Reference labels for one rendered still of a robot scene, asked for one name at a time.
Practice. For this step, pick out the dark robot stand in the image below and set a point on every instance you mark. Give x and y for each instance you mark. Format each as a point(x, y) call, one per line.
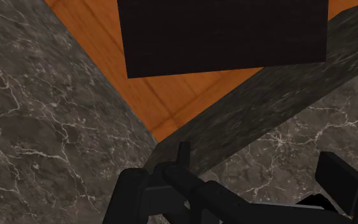
point(222, 34)

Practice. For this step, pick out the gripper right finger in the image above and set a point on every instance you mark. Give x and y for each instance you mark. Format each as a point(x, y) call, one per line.
point(346, 183)

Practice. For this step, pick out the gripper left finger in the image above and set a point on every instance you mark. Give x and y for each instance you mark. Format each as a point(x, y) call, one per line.
point(135, 195)

